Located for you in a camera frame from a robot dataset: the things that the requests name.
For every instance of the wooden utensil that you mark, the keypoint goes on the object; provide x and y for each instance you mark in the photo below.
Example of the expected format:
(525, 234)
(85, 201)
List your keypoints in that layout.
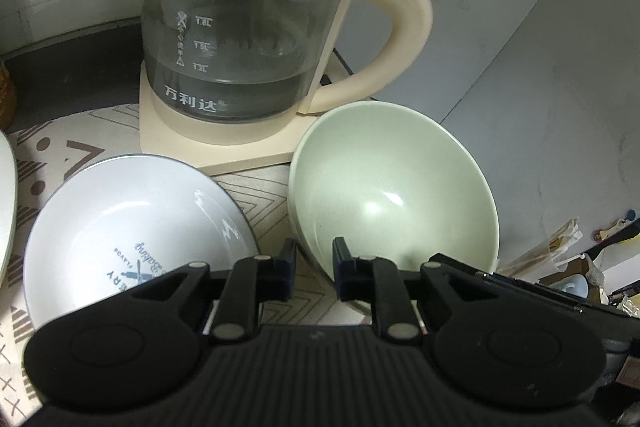
(617, 227)

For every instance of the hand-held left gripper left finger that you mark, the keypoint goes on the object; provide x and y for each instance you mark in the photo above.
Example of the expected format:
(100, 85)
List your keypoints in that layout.
(287, 259)

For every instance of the grey-blue plastic cup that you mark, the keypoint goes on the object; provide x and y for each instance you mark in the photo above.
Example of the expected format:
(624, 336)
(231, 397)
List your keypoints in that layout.
(575, 284)

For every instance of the pale green bowl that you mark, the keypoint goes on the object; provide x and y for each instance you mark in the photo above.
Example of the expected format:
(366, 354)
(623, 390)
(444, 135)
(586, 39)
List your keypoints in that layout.
(390, 187)

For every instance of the cardboard box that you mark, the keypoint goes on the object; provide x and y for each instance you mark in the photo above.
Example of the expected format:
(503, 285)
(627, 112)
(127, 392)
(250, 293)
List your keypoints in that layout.
(597, 277)

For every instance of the patterned tablecloth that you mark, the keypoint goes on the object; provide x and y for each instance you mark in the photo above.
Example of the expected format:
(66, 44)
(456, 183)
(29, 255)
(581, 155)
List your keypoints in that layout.
(260, 192)

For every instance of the white printed bowl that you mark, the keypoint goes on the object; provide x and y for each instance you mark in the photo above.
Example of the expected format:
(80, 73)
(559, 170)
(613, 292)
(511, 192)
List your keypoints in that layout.
(125, 217)

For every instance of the bundle of wrapped chopsticks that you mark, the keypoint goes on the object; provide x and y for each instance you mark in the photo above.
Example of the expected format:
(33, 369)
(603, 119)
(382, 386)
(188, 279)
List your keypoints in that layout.
(545, 252)

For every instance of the cream kettle base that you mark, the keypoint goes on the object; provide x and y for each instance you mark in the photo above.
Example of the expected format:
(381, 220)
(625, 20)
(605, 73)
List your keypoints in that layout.
(225, 153)

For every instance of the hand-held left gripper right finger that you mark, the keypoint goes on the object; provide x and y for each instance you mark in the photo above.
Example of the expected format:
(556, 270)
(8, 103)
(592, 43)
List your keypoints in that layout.
(343, 267)

